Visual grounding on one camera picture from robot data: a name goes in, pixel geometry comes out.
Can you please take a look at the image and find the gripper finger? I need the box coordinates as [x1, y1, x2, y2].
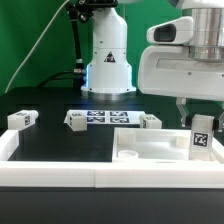
[213, 101, 224, 132]

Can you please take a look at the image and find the printed marker sheet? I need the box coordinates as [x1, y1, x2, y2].
[68, 110, 144, 124]

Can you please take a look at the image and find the black cable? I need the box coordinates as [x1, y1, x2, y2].
[39, 70, 88, 89]

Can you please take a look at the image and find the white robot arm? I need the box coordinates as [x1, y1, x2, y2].
[77, 0, 224, 107]

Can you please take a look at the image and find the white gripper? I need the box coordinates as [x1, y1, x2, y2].
[138, 16, 224, 128]

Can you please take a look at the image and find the white U-shaped fence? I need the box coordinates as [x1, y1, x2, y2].
[0, 130, 224, 188]

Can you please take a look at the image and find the white square tabletop part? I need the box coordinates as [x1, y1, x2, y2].
[112, 128, 204, 163]

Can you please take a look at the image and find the white cable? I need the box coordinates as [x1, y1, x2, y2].
[4, 0, 72, 95]

